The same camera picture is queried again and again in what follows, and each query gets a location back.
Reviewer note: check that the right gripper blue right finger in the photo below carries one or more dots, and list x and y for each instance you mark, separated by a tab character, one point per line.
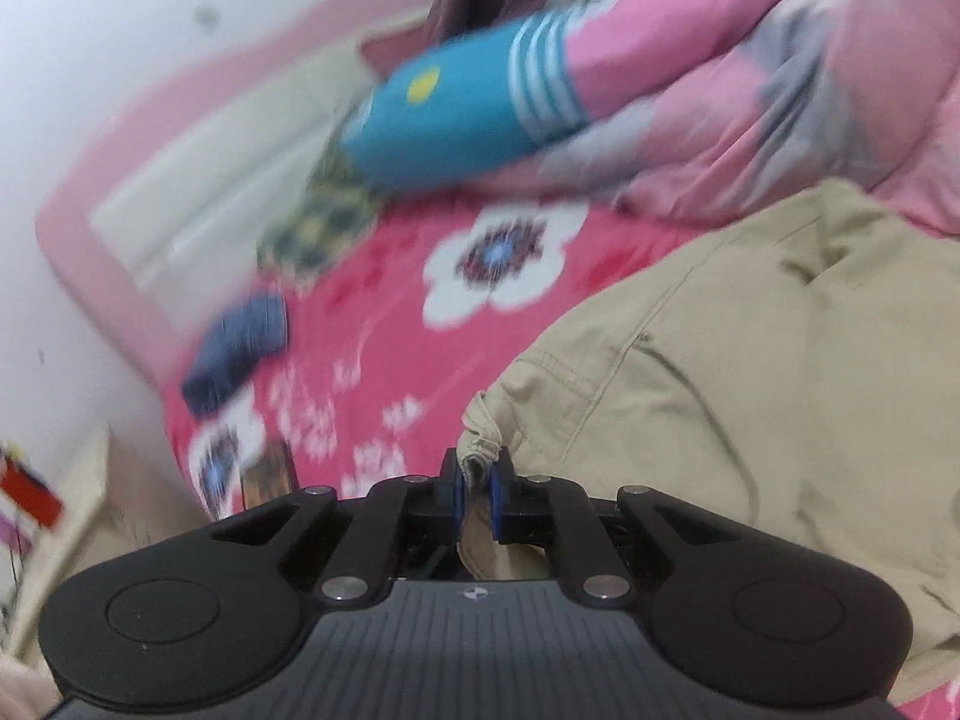
558	516

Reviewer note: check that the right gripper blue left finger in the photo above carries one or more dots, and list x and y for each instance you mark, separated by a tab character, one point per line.
401	530

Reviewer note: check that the beige khaki trousers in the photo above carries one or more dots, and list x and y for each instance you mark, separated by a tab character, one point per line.
796	371

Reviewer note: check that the pink floral fleece bedsheet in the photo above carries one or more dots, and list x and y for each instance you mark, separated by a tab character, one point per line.
388	347

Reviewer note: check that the folded blue denim garment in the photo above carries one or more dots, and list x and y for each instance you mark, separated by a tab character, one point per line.
231	349

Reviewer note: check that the green plaid pillow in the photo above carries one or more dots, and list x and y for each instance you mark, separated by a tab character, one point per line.
336	210

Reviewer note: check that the pink white padded headboard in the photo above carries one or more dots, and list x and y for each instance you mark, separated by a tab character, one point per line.
154	230

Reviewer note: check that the blue pink striped pillow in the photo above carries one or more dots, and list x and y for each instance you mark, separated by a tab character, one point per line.
482	101

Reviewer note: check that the pink grey floral duvet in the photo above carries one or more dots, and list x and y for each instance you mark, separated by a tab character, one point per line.
865	90

